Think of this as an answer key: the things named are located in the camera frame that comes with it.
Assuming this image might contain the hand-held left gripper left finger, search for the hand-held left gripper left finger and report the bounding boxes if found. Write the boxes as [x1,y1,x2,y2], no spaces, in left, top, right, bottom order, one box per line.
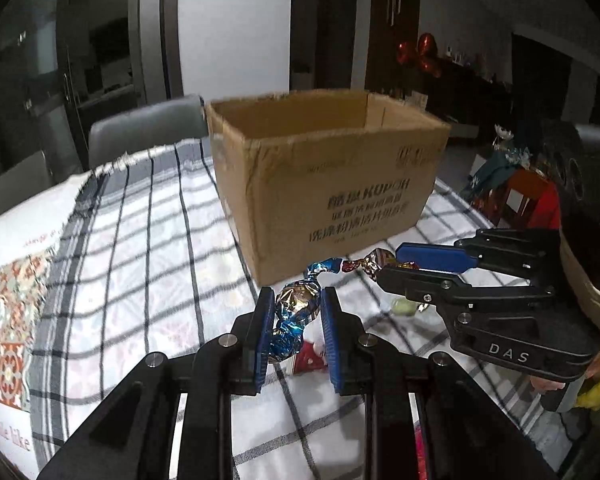
[37,287,277,480]

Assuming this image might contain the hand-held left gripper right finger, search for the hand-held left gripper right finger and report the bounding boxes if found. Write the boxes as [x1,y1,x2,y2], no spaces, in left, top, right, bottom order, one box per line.
[320,287,556,480]

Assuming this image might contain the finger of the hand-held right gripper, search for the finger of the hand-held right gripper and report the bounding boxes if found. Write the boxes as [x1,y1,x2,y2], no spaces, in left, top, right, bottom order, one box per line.
[396,229,563,281]
[377,266,556,311]

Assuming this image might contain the blue foil candy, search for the blue foil candy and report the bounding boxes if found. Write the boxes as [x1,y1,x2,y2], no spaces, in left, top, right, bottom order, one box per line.
[267,257,343,363]

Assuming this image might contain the purple gold foil candy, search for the purple gold foil candy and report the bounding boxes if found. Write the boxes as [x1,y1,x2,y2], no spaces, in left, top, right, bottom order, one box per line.
[342,248,416,281]

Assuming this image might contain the brown cardboard box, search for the brown cardboard box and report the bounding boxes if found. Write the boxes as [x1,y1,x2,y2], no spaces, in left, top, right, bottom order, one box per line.
[205,89,452,286]

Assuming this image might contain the person's right hand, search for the person's right hand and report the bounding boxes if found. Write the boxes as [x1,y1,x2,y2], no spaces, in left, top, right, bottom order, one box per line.
[530,374,568,398]

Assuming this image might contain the red snack packet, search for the red snack packet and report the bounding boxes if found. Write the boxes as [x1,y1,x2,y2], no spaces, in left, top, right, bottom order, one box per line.
[285,337,331,376]

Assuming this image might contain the pale green round candy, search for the pale green round candy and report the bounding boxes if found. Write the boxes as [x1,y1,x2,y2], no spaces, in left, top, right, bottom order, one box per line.
[391,296,421,317]

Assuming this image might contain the red chair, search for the red chair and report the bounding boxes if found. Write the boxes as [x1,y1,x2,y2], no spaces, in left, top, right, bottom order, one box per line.
[472,160,563,233]

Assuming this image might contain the dark green cloth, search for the dark green cloth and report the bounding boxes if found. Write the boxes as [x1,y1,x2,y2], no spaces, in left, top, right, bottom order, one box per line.
[467,147,531,196]

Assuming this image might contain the checked grey white tablecloth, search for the checked grey white tablecloth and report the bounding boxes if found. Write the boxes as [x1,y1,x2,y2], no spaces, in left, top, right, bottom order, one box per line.
[32,137,581,480]

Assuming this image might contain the pink snack packet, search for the pink snack packet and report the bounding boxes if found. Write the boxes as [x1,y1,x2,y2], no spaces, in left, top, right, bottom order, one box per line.
[414,422,428,480]

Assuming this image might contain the red balloons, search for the red balloons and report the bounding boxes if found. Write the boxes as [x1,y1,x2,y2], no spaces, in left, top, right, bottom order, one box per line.
[397,34,443,78]

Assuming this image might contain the grey chair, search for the grey chair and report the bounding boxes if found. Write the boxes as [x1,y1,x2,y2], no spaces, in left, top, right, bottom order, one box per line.
[0,152,53,216]
[88,94,206,171]

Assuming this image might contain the patterned table runner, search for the patterned table runner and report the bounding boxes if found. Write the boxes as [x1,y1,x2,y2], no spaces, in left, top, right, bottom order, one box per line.
[0,250,61,411]

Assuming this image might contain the white printed table mat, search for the white printed table mat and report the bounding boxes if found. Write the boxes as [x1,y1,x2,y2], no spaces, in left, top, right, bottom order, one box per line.
[0,170,96,480]

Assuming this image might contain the sliding glass door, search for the sliding glass door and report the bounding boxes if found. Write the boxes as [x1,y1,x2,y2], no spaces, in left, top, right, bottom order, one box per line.
[0,0,181,196]

